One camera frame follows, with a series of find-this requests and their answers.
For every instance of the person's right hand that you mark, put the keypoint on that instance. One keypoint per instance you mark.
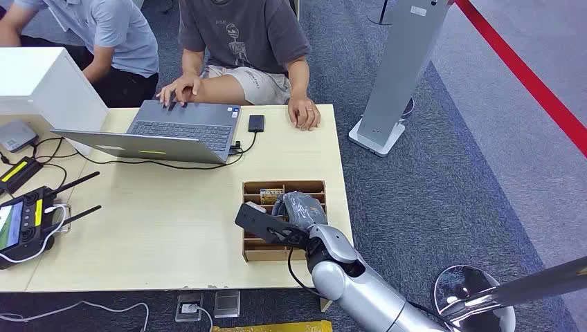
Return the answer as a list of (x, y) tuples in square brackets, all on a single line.
[(181, 88)]

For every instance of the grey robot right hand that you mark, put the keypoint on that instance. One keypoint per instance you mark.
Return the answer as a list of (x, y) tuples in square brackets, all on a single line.
[(302, 208)]

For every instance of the person's left hand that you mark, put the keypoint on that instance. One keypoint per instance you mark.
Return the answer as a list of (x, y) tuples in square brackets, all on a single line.
[(302, 112)]

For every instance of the person's left forearm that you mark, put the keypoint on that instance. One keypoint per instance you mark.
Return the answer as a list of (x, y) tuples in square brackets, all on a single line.
[(299, 78)]

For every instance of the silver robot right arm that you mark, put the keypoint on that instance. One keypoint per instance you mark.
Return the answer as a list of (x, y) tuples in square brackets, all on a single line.
[(357, 293)]

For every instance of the person's right forearm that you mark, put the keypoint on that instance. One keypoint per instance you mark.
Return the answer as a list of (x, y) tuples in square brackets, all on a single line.
[(192, 62)]

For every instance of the yellow hotel card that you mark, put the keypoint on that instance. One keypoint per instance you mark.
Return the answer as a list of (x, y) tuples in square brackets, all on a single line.
[(270, 196)]

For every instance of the wooden slotted card organizer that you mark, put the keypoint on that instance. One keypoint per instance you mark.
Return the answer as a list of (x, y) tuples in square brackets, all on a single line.
[(266, 255)]

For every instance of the person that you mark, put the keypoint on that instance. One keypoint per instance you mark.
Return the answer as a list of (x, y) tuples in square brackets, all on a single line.
[(110, 32), (243, 32)]

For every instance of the grey laptop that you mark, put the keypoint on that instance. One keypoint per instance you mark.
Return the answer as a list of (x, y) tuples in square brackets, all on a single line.
[(183, 133)]

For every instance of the black phone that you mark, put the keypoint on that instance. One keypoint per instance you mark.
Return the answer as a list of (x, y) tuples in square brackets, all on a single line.
[(256, 123)]

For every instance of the wooden table leg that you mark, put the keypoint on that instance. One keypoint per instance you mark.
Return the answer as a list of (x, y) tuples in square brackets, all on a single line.
[(325, 304)]

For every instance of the silver standing kiosk pillar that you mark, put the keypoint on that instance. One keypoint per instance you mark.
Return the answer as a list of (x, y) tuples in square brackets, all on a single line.
[(403, 68)]

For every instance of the grey floor socket plate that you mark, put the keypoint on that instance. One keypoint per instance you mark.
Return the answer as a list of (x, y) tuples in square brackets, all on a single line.
[(227, 303)]

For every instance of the black round pole base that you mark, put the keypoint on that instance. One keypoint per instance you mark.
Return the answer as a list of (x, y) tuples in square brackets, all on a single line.
[(379, 18)]

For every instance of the yellow flat strip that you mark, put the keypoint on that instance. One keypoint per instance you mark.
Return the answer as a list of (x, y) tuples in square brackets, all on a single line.
[(275, 327)]

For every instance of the white cabinet box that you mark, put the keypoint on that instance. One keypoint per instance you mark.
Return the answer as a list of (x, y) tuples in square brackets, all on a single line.
[(41, 87)]

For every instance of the floor socket with plug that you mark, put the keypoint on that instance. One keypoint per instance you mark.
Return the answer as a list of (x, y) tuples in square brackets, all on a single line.
[(188, 307)]

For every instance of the grey router box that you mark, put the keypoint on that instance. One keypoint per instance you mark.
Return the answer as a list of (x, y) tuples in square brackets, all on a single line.
[(16, 136)]

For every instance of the black device with yellow label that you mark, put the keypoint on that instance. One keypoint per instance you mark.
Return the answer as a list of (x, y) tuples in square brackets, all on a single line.
[(18, 173)]

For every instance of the black remote controller with antennas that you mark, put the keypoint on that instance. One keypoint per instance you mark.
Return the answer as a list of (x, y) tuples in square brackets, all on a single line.
[(25, 224)]

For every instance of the red barrier belt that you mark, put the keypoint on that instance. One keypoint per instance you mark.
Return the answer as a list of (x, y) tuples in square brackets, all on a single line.
[(527, 78)]

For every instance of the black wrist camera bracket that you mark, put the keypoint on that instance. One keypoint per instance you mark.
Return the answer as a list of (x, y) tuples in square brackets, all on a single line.
[(257, 223)]

